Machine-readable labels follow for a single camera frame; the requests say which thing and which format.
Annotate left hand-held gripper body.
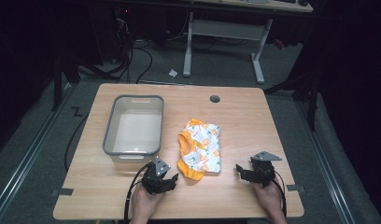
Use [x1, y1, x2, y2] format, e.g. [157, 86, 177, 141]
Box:
[141, 156, 172, 196]

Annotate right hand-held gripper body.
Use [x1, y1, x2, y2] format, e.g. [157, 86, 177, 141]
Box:
[248, 150, 283, 188]

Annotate orange and white patterned shorts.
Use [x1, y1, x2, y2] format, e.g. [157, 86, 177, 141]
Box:
[176, 118, 223, 182]

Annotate white plastic bin grey rim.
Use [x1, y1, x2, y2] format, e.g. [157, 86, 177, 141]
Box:
[102, 94, 165, 164]

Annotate person's left hand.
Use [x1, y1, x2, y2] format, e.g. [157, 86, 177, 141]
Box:
[130, 186, 165, 219]

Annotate black tape strip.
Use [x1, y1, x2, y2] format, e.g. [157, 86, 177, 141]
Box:
[286, 184, 306, 193]
[50, 188, 75, 198]

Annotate small red object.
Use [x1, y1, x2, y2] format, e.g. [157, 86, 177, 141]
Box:
[273, 37, 287, 50]

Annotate black metal stand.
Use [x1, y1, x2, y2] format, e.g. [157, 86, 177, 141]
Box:
[50, 50, 64, 112]

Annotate white-legged wooden desk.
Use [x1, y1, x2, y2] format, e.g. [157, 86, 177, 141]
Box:
[182, 0, 315, 85]

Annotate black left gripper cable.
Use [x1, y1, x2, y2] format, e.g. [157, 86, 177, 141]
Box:
[123, 163, 149, 224]

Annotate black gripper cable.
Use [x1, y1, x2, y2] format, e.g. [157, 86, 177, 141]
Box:
[273, 177, 289, 218]
[123, 163, 149, 224]

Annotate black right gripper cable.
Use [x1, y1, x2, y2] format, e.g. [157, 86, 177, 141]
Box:
[273, 177, 289, 218]

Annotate metal floor rail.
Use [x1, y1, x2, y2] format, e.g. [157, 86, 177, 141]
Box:
[294, 98, 357, 224]
[0, 83, 73, 220]

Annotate black floor cable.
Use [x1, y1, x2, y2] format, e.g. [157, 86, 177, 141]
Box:
[63, 112, 91, 173]

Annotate bundle of black floor cables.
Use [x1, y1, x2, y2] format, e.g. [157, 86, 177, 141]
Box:
[78, 18, 154, 85]

